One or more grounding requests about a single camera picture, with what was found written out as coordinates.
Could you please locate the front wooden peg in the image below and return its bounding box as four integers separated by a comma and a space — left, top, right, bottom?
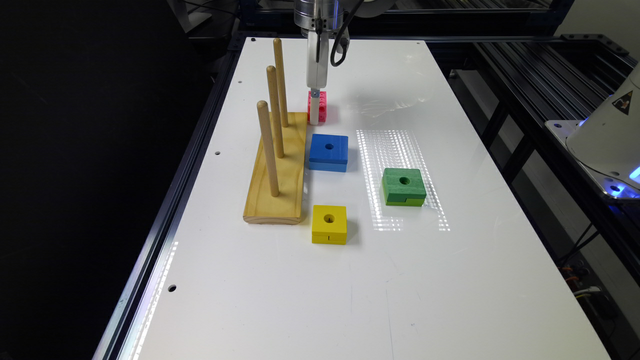
257, 100, 280, 197

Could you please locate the wooden peg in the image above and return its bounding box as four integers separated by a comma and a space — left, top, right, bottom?
257, 100, 280, 197
266, 65, 284, 158
273, 38, 289, 128

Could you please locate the blue wooden block with hole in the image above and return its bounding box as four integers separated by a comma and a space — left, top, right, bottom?
309, 134, 348, 172

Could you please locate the middle wooden peg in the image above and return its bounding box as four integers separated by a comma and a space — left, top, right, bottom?
266, 65, 284, 158

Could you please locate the black aluminium table frame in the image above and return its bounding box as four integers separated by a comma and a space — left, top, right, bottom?
92, 0, 640, 360

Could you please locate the pink linking cube block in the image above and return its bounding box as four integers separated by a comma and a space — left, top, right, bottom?
307, 91, 327, 123

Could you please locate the wooden peg board base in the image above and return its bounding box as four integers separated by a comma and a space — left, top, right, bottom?
243, 112, 307, 225

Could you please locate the rear wooden peg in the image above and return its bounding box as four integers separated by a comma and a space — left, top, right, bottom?
273, 38, 289, 128

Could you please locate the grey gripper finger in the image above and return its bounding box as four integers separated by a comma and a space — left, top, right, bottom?
309, 90, 320, 125

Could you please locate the yellow wooden block with hole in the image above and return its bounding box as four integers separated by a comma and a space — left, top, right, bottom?
312, 205, 348, 245

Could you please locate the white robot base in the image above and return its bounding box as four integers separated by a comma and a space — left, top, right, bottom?
545, 68, 639, 202

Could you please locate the green wooden block with hole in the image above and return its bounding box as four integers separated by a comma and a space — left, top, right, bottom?
382, 168, 426, 207

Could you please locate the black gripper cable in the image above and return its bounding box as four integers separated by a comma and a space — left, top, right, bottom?
328, 0, 366, 68

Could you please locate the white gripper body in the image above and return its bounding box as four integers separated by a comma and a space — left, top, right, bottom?
306, 31, 350, 90

